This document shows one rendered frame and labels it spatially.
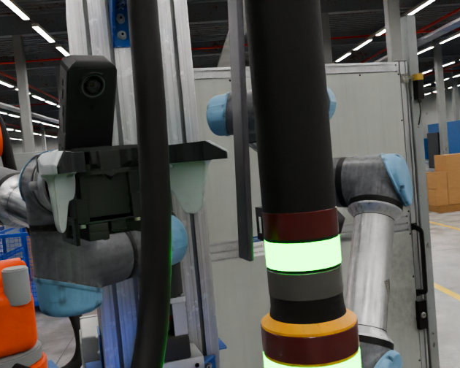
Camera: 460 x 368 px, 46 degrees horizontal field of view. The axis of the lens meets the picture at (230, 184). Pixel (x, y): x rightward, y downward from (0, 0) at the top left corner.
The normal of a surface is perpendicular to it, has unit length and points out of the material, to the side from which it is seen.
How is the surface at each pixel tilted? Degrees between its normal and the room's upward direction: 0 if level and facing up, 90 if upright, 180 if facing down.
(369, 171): 59
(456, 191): 90
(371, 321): 64
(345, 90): 90
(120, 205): 90
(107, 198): 90
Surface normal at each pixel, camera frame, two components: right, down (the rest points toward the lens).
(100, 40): 0.29, 0.03
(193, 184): -0.54, 0.16
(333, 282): 0.59, -0.01
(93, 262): 0.78, -0.11
